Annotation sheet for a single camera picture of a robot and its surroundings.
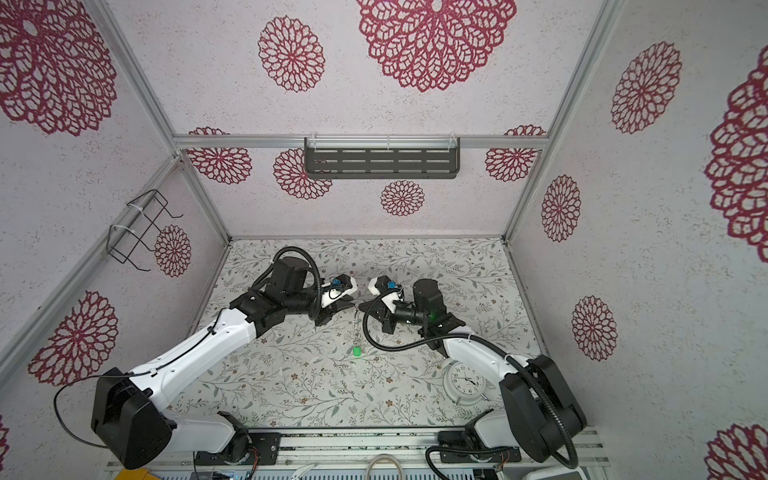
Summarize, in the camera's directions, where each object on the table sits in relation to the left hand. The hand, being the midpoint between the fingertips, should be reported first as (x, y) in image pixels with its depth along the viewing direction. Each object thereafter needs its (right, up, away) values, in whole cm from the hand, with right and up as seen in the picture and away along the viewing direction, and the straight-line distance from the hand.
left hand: (348, 303), depth 77 cm
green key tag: (+1, -16, +12) cm, 20 cm away
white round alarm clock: (+31, -22, +4) cm, 38 cm away
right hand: (+4, 0, -1) cm, 4 cm away
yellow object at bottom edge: (-48, -39, -9) cm, 62 cm away
